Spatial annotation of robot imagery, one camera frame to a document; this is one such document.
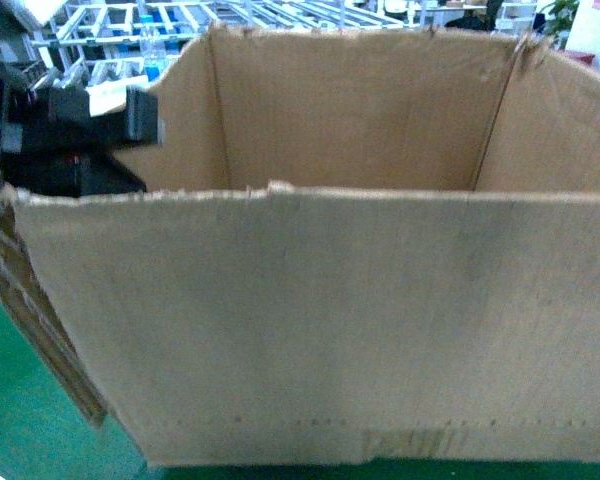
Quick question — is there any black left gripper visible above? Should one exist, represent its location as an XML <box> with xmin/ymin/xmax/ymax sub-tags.
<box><xmin>0</xmin><ymin>78</ymin><xmax>164</xmax><ymax>198</ymax></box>

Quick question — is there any large cardboard box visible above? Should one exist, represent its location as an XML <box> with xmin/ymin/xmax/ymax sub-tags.
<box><xmin>0</xmin><ymin>26</ymin><xmax>600</xmax><ymax>466</ymax></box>

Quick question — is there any clear plastic water bottle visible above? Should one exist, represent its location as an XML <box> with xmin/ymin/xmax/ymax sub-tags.
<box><xmin>139</xmin><ymin>14</ymin><xmax>168</xmax><ymax>82</ymax></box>

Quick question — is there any white pipe rack shelving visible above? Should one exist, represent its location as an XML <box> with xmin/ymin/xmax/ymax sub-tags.
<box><xmin>29</xmin><ymin>0</ymin><xmax>411</xmax><ymax>91</ymax></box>

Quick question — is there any seated person in black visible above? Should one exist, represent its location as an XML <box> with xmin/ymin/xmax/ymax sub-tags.
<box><xmin>444</xmin><ymin>0</ymin><xmax>503</xmax><ymax>32</ymax></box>

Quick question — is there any green potted plant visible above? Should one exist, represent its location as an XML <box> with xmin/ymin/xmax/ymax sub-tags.
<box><xmin>540</xmin><ymin>0</ymin><xmax>580</xmax><ymax>50</ymax></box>

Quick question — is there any red plastic crate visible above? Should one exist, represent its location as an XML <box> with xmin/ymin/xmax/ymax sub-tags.
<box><xmin>564</xmin><ymin>50</ymin><xmax>598</xmax><ymax>70</ymax></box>

